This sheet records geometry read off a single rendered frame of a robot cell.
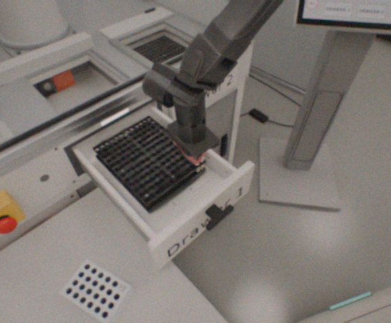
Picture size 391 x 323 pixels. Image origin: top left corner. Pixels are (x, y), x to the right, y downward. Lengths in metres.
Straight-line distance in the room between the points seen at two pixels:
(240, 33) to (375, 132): 1.99
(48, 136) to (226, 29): 0.44
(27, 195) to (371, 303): 1.20
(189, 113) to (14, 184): 0.43
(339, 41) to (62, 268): 1.23
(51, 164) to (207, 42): 0.46
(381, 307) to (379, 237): 0.57
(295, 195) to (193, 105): 1.33
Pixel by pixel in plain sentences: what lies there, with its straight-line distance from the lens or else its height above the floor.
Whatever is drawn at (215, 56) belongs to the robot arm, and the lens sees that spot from 0.47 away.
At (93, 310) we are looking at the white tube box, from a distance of 0.67.
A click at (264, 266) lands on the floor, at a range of 1.55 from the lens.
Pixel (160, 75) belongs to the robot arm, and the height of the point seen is 1.12.
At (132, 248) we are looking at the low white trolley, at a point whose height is 0.76.
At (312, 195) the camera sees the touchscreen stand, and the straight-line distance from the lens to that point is 1.79.
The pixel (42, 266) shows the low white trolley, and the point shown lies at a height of 0.76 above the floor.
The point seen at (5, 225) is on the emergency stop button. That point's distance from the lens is 0.72.
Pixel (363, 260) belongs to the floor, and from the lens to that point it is 1.74.
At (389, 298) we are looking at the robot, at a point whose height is 0.28.
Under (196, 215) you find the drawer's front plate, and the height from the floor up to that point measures 0.92.
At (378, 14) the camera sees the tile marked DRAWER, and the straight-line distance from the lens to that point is 1.25.
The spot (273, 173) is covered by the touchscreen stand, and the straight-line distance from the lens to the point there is 1.80.
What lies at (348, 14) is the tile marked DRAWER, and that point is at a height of 0.99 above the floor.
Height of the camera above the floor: 1.42
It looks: 51 degrees down
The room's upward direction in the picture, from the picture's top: straight up
